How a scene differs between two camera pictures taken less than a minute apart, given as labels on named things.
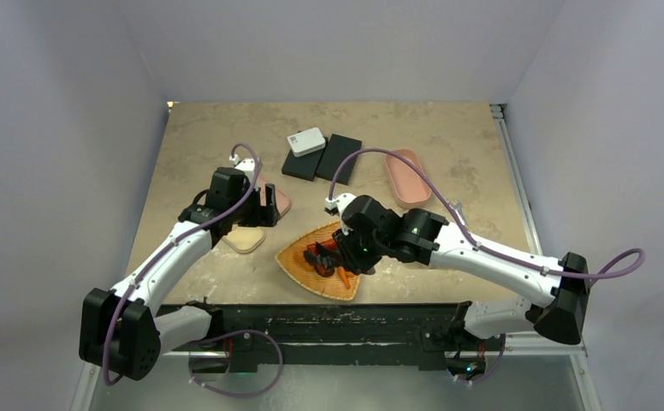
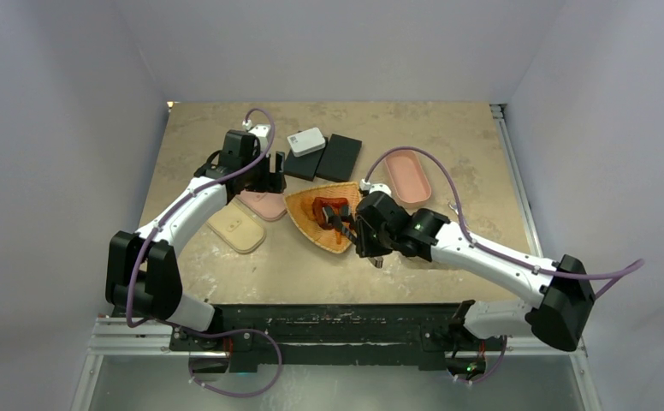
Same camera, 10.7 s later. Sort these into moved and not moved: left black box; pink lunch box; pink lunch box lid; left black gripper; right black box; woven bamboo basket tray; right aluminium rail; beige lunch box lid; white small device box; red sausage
Moved: left black gripper; red sausage; woven bamboo basket tray
Not moved: right black box; beige lunch box lid; white small device box; left black box; pink lunch box; right aluminium rail; pink lunch box lid
